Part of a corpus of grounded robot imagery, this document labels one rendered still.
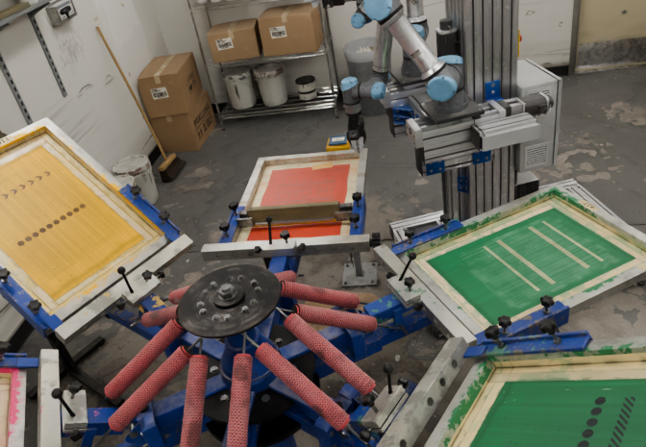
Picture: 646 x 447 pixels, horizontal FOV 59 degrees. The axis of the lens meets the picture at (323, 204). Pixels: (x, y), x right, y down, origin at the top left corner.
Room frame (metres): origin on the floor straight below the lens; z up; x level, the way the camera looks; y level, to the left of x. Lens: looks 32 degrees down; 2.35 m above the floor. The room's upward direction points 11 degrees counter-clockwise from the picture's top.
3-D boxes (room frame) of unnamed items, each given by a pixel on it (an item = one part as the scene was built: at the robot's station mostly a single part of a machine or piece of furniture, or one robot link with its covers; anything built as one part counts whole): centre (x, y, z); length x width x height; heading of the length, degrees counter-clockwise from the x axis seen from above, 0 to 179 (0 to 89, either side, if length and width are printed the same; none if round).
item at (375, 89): (2.37, -0.31, 1.39); 0.11 x 0.11 x 0.08; 64
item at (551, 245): (1.53, -0.55, 1.05); 1.08 x 0.61 x 0.23; 108
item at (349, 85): (2.40, -0.22, 1.39); 0.09 x 0.08 x 0.11; 64
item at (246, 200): (2.28, 0.09, 0.97); 0.79 x 0.58 x 0.04; 168
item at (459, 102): (2.34, -0.65, 1.31); 0.15 x 0.15 x 0.10
